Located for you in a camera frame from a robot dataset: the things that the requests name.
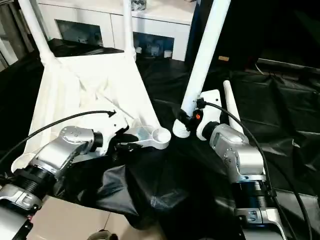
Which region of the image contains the white plastic table leg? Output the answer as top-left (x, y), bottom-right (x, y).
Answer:
top-left (121, 0), bottom-right (138, 61)
top-left (171, 0), bottom-right (232, 139)
top-left (17, 0), bottom-right (55, 65)
top-left (222, 79), bottom-right (243, 131)

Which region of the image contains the dark rounded robot body part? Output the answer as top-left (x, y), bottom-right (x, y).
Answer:
top-left (90, 229), bottom-right (118, 240)

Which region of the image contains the white cabinet with glass doors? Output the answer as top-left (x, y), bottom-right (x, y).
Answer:
top-left (37, 0), bottom-right (199, 61)

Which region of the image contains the long black bar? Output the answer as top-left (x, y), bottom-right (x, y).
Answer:
top-left (256, 57), bottom-right (320, 70)

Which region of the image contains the black backdrop cloth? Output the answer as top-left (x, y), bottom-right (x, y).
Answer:
top-left (184, 0), bottom-right (320, 74)

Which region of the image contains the grey curtain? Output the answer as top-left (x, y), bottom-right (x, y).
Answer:
top-left (0, 0), bottom-right (36, 69)

